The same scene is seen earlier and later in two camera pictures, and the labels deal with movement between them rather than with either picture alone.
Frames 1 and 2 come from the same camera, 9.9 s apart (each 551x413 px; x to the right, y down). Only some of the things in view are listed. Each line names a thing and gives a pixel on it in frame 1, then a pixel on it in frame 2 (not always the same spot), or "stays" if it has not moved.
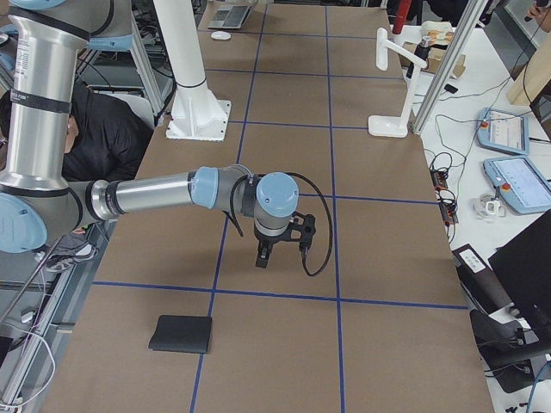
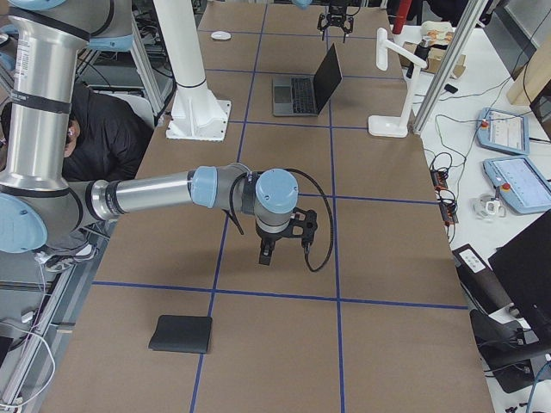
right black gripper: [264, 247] stays
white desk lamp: [391, 126] stays
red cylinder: [402, 12] stays
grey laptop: [232, 18] -> [306, 95]
